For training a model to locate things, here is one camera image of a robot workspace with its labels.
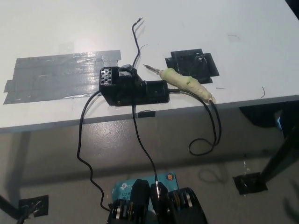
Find tape-wrapped soldering iron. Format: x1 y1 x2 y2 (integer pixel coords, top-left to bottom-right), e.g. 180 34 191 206
142 64 217 104

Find black soldering iron cable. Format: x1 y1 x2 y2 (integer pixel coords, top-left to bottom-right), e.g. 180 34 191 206
167 88 222 156

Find black soldering station base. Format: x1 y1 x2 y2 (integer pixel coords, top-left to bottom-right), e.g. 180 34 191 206
99 64 170 107

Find black robot torso blocks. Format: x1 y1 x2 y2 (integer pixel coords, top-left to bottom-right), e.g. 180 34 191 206
106 179 208 224

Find small black tape strip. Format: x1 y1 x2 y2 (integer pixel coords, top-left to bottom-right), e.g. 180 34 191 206
137 111 156 119

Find square black tape patch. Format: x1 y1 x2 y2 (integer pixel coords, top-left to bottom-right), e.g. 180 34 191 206
164 48 221 84

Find teal tp-link box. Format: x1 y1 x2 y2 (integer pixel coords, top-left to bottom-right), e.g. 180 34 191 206
111 172 180 210

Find dark object under table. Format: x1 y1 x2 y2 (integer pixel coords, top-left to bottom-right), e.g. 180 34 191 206
239 106 299 136

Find black table leg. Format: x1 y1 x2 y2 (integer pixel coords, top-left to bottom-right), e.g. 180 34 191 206
259 123 299 187
0 193 31 222

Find thin black frayed-end cable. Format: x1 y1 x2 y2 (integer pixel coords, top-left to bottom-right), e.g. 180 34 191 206
131 17 162 201

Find black power cable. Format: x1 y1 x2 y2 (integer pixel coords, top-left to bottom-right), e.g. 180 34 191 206
76 91 113 212

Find grey duct tape patch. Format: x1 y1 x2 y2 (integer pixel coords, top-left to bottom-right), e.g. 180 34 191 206
2 49 122 105

